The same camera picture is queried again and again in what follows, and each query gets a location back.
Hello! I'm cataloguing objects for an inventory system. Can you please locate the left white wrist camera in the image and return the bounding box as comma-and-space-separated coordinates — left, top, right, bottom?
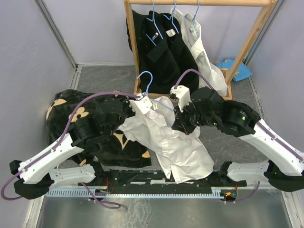
129, 93, 153, 115

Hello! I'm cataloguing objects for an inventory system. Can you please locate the black floral plush blanket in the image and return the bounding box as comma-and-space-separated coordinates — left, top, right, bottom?
46, 89, 152, 168

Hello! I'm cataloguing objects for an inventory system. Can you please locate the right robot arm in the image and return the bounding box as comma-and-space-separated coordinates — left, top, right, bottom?
170, 85, 304, 192

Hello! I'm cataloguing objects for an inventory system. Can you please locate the white slotted cable duct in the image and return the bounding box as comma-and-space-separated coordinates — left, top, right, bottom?
46, 185, 235, 199

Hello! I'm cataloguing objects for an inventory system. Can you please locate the white shirt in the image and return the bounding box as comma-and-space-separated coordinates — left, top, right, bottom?
119, 96, 214, 183
170, 8, 228, 96

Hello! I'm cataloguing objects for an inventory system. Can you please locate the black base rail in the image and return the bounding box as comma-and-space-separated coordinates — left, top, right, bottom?
86, 170, 247, 191

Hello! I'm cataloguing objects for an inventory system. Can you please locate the white hanging shirt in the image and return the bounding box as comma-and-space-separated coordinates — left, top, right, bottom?
170, 8, 228, 96

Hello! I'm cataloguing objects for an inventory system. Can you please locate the black hanging shirt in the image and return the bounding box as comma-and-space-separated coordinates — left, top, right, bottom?
158, 13, 200, 93
133, 10, 179, 93

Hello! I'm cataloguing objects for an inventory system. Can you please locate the aluminium corner post left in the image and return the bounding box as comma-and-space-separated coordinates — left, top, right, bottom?
34, 0, 77, 69

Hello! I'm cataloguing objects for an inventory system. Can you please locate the wooden clothes rack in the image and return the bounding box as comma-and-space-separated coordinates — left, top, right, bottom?
124, 0, 277, 100

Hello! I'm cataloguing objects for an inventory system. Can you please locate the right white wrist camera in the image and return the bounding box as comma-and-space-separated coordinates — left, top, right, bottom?
170, 85, 191, 112

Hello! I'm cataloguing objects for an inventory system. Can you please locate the aluminium corner post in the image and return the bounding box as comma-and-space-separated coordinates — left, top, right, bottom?
243, 0, 285, 65
34, 0, 77, 69

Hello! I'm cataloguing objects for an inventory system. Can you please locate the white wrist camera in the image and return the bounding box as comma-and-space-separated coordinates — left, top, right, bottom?
170, 85, 191, 112
129, 93, 153, 115

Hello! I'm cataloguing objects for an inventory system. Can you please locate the blue wire hanger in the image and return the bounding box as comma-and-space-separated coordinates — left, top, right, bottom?
137, 71, 175, 114

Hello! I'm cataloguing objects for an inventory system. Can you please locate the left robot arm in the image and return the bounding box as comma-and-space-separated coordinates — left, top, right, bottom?
9, 97, 135, 200

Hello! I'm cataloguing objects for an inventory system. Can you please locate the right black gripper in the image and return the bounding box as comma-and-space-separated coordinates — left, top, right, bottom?
171, 99, 218, 135

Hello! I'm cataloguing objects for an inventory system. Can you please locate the aluminium corner post right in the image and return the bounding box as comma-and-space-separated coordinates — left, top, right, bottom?
243, 0, 285, 65

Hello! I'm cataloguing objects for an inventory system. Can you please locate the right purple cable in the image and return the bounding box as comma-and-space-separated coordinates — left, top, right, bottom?
174, 68, 219, 92

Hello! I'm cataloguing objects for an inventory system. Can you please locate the blue cloth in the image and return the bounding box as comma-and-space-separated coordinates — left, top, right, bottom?
216, 58, 252, 82

